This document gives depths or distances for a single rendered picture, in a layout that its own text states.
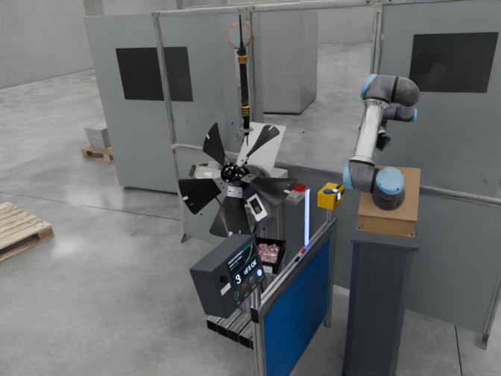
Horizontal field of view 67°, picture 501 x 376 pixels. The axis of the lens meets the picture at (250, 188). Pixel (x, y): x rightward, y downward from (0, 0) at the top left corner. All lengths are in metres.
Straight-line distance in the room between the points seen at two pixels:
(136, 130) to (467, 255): 3.59
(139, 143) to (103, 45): 1.13
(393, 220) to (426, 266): 0.91
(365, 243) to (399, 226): 0.18
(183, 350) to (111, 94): 3.06
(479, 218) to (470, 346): 0.87
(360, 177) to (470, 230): 1.04
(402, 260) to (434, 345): 1.05
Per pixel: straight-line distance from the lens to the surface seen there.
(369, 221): 1.96
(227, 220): 2.06
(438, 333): 3.00
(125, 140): 4.87
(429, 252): 2.73
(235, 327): 2.75
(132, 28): 4.45
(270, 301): 1.80
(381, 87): 1.85
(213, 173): 2.36
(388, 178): 1.75
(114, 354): 2.91
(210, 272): 1.29
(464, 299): 2.89
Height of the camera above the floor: 2.02
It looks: 25 degrees down
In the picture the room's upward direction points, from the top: 3 degrees counter-clockwise
